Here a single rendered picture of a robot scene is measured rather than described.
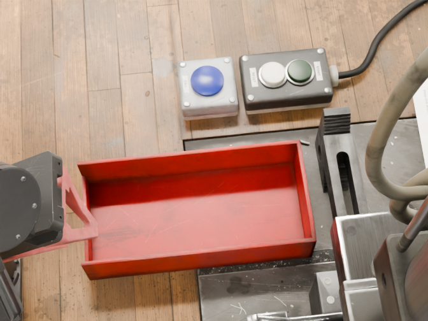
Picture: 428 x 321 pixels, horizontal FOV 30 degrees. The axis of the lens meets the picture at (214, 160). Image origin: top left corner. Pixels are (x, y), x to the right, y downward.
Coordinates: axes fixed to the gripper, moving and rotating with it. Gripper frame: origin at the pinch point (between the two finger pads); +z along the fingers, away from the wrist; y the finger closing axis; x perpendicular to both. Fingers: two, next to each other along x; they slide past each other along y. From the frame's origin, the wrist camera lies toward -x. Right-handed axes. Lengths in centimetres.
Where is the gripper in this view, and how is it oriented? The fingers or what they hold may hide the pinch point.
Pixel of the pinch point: (76, 232)
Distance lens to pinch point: 71.9
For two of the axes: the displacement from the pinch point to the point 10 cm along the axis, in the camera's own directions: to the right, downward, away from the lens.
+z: 5.0, 3.1, 8.1
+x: -1.0, -9.0, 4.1
